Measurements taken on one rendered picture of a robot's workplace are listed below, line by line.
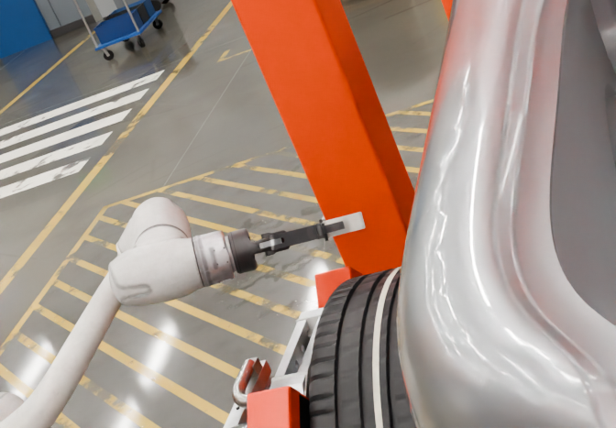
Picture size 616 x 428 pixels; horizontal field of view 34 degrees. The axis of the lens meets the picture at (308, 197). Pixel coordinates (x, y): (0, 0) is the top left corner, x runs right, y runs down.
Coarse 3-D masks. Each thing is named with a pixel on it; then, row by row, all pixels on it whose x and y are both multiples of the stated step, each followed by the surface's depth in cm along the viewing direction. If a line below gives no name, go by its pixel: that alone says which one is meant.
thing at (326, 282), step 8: (328, 272) 189; (336, 272) 188; (344, 272) 188; (352, 272) 188; (320, 280) 189; (328, 280) 188; (336, 280) 188; (344, 280) 187; (320, 288) 189; (328, 288) 188; (320, 296) 188; (328, 296) 188; (320, 304) 188
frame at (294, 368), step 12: (312, 312) 179; (300, 324) 176; (312, 324) 177; (300, 336) 173; (312, 336) 171; (288, 348) 170; (300, 348) 172; (312, 348) 167; (288, 360) 167; (300, 360) 170; (276, 372) 165; (288, 372) 165; (300, 372) 162; (276, 384) 162; (288, 384) 160; (300, 384) 159
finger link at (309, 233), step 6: (300, 228) 172; (306, 228) 173; (312, 228) 173; (282, 234) 171; (288, 234) 172; (294, 234) 172; (300, 234) 172; (306, 234) 172; (312, 234) 173; (282, 240) 172; (288, 240) 171; (294, 240) 172; (300, 240) 172; (306, 240) 172; (276, 246) 170; (282, 246) 171
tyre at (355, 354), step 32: (352, 288) 169; (320, 320) 163; (352, 320) 159; (384, 320) 155; (320, 352) 156; (352, 352) 153; (384, 352) 151; (320, 384) 152; (352, 384) 150; (384, 384) 148; (320, 416) 150; (352, 416) 148; (384, 416) 145
